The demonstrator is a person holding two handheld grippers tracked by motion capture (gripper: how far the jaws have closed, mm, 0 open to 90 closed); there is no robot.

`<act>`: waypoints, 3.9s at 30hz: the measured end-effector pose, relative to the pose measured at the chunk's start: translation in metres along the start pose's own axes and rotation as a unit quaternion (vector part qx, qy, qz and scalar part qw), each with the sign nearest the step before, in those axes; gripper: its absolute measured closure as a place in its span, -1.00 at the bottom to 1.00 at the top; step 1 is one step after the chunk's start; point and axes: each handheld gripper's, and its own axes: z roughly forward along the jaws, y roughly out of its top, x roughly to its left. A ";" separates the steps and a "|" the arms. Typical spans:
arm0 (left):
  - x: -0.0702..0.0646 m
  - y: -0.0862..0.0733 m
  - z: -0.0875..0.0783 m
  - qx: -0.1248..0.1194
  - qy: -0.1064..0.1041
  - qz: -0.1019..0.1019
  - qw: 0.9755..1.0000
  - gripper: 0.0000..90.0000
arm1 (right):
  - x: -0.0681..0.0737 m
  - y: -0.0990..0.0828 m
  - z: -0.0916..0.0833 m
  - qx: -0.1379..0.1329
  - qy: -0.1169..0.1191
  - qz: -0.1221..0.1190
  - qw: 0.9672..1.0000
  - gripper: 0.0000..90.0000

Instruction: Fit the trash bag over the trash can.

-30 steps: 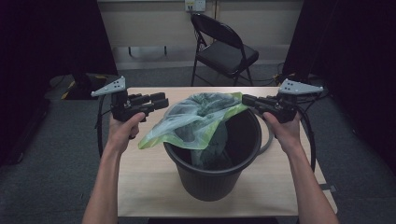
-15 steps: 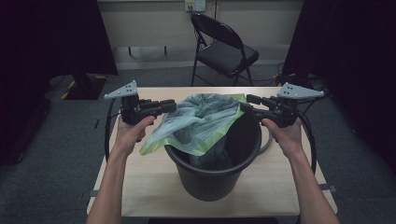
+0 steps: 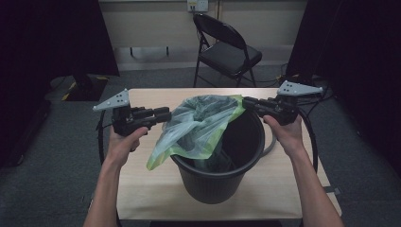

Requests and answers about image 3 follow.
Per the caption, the person's left hand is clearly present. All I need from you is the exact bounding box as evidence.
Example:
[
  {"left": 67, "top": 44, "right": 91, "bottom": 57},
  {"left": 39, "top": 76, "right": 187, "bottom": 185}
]
[{"left": 105, "top": 126, "right": 149, "bottom": 168}]

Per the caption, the green printed plastic garbage bag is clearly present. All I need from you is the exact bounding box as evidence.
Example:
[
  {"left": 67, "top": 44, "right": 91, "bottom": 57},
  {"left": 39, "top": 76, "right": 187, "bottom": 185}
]
[{"left": 146, "top": 94, "right": 247, "bottom": 173}]

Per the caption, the white wall socket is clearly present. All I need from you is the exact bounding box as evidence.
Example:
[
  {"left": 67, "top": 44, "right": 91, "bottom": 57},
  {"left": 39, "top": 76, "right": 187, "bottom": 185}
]
[{"left": 186, "top": 0, "right": 210, "bottom": 13}]

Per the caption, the dark plastic trash bin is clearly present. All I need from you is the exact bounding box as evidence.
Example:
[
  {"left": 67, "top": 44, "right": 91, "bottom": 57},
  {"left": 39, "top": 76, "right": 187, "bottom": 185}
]
[{"left": 169, "top": 108, "right": 267, "bottom": 205}]

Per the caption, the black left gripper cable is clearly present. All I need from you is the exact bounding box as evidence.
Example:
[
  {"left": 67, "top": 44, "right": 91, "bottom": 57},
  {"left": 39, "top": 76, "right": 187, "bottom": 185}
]
[{"left": 96, "top": 109, "right": 123, "bottom": 227}]

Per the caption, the black folding chair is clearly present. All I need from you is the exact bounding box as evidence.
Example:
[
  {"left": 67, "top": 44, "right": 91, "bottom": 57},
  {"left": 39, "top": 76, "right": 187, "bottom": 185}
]
[{"left": 192, "top": 12, "right": 263, "bottom": 89}]

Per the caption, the dark curtain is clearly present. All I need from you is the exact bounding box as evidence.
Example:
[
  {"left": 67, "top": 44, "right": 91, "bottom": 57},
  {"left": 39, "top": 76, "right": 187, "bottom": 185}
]
[
  {"left": 285, "top": 0, "right": 401, "bottom": 178},
  {"left": 0, "top": 0, "right": 120, "bottom": 168}
]

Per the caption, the black stand base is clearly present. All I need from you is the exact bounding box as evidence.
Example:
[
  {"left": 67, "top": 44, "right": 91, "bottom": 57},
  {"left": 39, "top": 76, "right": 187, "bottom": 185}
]
[{"left": 64, "top": 74, "right": 110, "bottom": 102}]

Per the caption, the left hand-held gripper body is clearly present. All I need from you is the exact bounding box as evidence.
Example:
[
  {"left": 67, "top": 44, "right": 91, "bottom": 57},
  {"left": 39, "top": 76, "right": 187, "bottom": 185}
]
[{"left": 92, "top": 88, "right": 149, "bottom": 138}]

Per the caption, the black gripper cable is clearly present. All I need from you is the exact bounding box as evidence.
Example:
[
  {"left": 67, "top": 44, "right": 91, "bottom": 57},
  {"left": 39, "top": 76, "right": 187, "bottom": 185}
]
[
  {"left": 297, "top": 106, "right": 320, "bottom": 174},
  {"left": 96, "top": 109, "right": 123, "bottom": 227}
]

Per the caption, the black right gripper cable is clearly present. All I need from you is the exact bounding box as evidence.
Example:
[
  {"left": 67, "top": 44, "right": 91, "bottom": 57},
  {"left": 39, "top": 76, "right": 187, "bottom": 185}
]
[{"left": 297, "top": 106, "right": 320, "bottom": 174}]

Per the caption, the yellow black floor tape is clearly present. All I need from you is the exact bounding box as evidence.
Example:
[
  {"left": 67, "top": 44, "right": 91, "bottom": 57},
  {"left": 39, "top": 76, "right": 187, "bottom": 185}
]
[{"left": 61, "top": 80, "right": 78, "bottom": 102}]

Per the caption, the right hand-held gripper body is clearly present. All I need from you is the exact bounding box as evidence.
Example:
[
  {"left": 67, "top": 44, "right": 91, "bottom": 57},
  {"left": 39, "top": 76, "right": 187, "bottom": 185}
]
[{"left": 268, "top": 79, "right": 325, "bottom": 127}]

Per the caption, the person's right hand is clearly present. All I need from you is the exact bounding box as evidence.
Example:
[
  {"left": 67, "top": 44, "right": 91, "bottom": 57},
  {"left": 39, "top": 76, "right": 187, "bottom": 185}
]
[{"left": 262, "top": 114, "right": 307, "bottom": 158}]

